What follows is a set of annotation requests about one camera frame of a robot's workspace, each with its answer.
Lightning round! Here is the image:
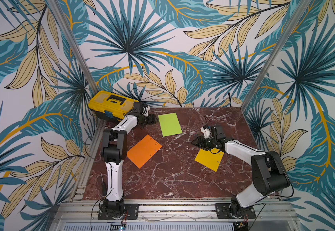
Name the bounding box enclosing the aluminium corner post left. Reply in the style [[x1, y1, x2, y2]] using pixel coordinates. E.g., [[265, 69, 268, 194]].
[[47, 0, 99, 94]]

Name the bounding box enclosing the aluminium corner post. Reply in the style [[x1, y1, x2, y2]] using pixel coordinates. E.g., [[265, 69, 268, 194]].
[[47, 0, 99, 94], [241, 0, 311, 112]]

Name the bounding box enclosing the yellow black toolbox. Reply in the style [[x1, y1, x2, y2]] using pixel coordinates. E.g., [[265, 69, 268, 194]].
[[88, 90, 134, 121]]

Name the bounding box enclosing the yellow paper sheet stack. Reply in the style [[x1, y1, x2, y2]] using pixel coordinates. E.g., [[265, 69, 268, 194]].
[[195, 149, 224, 172]]

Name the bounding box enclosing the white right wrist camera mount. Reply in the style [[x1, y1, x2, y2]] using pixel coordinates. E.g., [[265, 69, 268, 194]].
[[200, 125, 213, 139]]

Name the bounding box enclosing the aluminium corner post right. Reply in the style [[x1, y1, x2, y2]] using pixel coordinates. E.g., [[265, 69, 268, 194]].
[[241, 0, 311, 112]]

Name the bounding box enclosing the green paper sheet stack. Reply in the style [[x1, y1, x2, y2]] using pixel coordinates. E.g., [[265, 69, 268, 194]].
[[158, 113, 182, 137]]

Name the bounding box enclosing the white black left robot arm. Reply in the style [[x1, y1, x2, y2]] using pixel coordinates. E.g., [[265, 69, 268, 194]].
[[102, 102, 158, 202]]

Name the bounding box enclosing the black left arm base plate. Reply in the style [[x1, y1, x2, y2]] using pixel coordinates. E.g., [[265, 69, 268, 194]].
[[98, 201, 139, 220]]

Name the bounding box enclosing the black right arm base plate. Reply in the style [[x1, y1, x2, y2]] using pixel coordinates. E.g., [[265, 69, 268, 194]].
[[215, 203, 256, 219]]

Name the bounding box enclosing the black screwdriver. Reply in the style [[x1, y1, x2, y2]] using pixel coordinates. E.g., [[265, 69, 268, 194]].
[[101, 173, 108, 197]]

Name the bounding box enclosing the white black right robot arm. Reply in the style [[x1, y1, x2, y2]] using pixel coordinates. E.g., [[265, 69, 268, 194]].
[[191, 125, 291, 212]]

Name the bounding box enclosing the aluminium front rail frame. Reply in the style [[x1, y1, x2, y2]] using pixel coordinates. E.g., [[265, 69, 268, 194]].
[[50, 198, 302, 231]]

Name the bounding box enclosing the orange paper sheet stack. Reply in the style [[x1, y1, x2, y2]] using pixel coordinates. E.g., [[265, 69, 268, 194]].
[[127, 135, 162, 168]]

